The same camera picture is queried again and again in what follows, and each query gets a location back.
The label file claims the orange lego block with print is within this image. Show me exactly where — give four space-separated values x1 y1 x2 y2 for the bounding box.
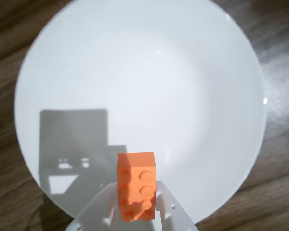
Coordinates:
116 151 158 222

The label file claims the white round plate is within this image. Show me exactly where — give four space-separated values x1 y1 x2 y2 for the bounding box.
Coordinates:
13 0 268 226

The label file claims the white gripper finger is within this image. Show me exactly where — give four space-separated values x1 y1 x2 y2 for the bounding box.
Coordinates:
66 182 122 231
155 180 198 231

